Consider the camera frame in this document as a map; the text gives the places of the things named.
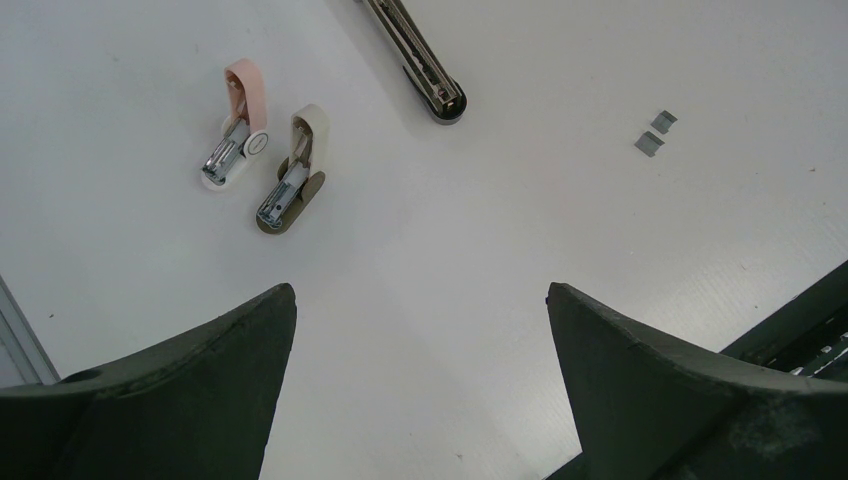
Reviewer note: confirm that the staple strip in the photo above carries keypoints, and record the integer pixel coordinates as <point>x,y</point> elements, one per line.
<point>649,144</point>
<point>663,122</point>

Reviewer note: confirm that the small pink white stapler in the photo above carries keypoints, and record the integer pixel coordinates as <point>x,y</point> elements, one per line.
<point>244,131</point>

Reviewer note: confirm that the left aluminium frame post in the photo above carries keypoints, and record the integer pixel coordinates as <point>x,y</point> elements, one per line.
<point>22,347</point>

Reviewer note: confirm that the small beige stapler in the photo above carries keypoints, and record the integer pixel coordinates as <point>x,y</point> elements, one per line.
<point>301,175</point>

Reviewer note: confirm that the grey black long stapler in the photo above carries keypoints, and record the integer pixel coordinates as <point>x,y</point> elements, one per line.
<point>438,90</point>

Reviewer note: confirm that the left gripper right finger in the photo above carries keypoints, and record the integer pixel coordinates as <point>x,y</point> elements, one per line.
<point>649,405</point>

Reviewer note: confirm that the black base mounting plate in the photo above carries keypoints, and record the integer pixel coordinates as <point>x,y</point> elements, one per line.
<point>806,337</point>

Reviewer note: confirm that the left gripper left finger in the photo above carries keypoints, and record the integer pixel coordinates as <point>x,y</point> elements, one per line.
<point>199,405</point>

